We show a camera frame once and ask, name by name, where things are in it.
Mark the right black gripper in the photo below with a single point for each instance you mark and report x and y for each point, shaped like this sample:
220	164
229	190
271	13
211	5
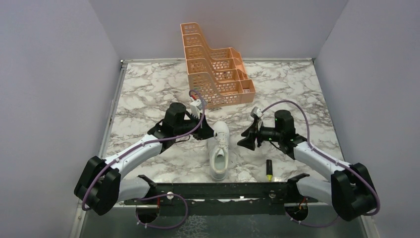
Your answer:
253	130

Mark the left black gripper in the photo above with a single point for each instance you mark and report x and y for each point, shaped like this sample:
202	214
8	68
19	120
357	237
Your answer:
207	131

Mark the white sneaker shoe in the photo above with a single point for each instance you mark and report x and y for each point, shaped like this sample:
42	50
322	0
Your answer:
218	151

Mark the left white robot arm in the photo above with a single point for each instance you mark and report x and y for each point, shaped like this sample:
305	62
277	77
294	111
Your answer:
101	185

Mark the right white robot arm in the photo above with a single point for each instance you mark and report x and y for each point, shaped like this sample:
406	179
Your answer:
348	188

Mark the black yellow highlighter marker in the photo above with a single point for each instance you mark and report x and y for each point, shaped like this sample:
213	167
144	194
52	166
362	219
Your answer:
269	170

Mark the orange plastic file organizer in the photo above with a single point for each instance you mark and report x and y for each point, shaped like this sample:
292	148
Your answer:
219	75

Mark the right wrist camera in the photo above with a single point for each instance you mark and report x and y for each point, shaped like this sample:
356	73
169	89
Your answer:
256	113

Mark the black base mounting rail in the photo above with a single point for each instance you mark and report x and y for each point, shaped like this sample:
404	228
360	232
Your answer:
217	199

